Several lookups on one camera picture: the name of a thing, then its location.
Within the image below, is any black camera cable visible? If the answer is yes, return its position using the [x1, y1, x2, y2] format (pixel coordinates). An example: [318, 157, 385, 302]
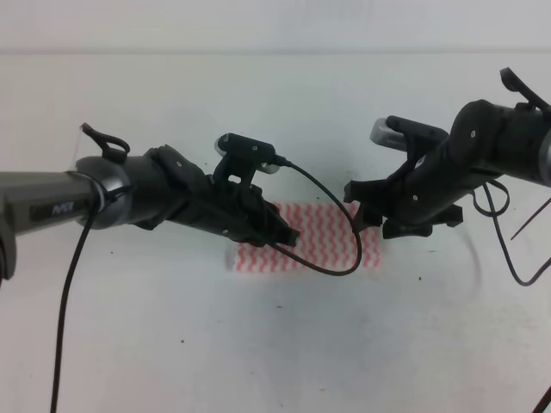
[468, 66, 551, 287]
[50, 122, 362, 413]

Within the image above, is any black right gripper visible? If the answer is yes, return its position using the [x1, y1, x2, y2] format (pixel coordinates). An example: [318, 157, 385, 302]
[344, 154, 463, 239]

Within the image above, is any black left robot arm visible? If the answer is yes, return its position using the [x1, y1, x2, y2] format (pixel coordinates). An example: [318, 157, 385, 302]
[1, 145, 300, 280]

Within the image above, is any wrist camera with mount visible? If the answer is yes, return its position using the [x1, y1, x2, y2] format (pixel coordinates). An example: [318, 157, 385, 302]
[369, 115, 449, 169]
[213, 133, 288, 186]

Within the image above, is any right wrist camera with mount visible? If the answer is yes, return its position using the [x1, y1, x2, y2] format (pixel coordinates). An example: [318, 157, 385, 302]
[369, 115, 449, 169]

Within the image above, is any pink white wavy towel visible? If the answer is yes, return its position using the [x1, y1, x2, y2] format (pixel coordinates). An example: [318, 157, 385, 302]
[229, 202, 356, 274]

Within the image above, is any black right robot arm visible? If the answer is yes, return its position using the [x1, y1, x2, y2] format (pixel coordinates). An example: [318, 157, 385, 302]
[344, 100, 550, 239]

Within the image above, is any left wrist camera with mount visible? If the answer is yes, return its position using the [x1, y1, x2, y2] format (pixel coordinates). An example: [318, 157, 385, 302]
[213, 133, 288, 186]

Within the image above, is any black left camera cable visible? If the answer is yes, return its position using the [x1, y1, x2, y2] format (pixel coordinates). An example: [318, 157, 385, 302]
[50, 122, 362, 413]

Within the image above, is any black right camera cable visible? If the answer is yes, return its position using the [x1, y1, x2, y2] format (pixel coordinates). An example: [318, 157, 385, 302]
[468, 66, 551, 287]

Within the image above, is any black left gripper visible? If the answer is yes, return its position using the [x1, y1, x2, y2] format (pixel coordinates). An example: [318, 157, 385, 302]
[197, 174, 300, 248]

